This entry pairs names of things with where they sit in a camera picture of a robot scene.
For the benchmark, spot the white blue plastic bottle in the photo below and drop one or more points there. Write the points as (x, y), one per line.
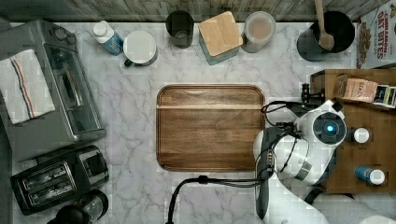
(108, 37)

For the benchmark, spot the grey white-capped spice bottle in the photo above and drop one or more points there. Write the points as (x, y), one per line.
(358, 135)

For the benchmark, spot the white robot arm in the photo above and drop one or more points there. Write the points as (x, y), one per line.
(305, 151)

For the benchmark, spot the black drawer handle bar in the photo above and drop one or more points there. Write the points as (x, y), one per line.
(312, 98)

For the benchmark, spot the clear plastic lidded jar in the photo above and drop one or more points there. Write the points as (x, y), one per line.
(259, 29)

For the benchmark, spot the wooden spoon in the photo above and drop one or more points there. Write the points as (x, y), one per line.
(326, 41)

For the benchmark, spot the black utensil pot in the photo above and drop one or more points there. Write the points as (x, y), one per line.
(336, 24)

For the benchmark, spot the silver toaster oven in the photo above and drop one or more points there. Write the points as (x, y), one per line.
(75, 118)

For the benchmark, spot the striped white dish towel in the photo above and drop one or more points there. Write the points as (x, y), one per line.
(24, 87)

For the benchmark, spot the wooden drawer cabinet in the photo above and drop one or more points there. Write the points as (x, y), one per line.
(378, 152)

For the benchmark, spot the small dark tea packets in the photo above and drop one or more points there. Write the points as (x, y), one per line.
(385, 96)

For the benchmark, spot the black coffee grinder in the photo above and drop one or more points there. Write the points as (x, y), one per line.
(86, 210)

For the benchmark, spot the wooden lid canister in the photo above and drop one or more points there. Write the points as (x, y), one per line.
(219, 38)

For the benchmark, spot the white lidded mug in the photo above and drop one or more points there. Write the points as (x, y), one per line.
(140, 49)

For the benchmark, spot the pink tea packet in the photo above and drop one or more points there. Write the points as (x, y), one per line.
(353, 88)

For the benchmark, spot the wooden cutting board tray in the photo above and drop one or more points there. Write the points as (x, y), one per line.
(208, 128)

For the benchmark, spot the dark empty cup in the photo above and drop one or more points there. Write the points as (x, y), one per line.
(179, 25)

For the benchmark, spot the black two-slot toaster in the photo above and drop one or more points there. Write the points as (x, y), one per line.
(59, 179)

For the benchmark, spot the blue white-capped spice bottle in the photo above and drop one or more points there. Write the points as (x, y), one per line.
(370, 175)

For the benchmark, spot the cinnamon oat bites cereal box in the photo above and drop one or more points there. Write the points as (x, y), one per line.
(377, 38)

